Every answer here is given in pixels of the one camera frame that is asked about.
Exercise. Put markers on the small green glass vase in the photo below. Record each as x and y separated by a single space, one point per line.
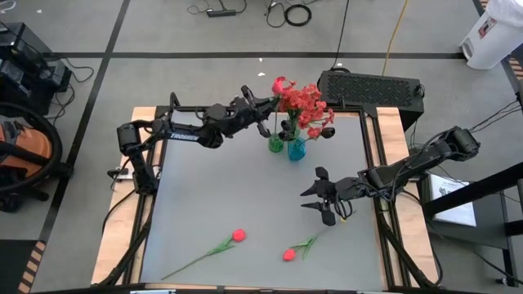
275 145

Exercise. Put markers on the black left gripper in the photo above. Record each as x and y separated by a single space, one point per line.
245 112

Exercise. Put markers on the black mat striped edge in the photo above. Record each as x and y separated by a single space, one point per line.
517 69
12 265

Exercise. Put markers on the white trash bin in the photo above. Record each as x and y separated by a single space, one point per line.
490 41

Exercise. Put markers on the orange shop vacuum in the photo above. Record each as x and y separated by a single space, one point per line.
28 147

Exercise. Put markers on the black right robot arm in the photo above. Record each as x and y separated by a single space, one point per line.
412 165

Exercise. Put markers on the dark grey side table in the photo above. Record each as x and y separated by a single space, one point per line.
490 230

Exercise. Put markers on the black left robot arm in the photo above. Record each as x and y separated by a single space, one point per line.
184 134

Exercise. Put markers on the blue glass vase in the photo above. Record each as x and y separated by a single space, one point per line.
297 150

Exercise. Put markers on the black perforated computer case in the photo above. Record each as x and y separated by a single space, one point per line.
367 92

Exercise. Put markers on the orange vacuum cleaner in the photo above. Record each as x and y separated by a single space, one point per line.
58 145

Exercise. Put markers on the tall green glass vase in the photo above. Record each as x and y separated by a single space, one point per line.
296 131

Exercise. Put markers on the red artificial tulip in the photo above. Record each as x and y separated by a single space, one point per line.
278 85
289 255
239 234

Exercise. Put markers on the black metal stand frame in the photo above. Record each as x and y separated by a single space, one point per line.
470 192

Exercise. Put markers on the black equipment cart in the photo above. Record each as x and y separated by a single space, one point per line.
24 69

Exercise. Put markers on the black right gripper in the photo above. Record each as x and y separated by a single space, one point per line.
343 188

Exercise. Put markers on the printed paper sheet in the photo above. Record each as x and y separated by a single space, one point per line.
453 204

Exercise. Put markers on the black power strip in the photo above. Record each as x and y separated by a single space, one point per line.
220 13

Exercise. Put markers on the black table frame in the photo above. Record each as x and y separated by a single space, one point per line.
192 109

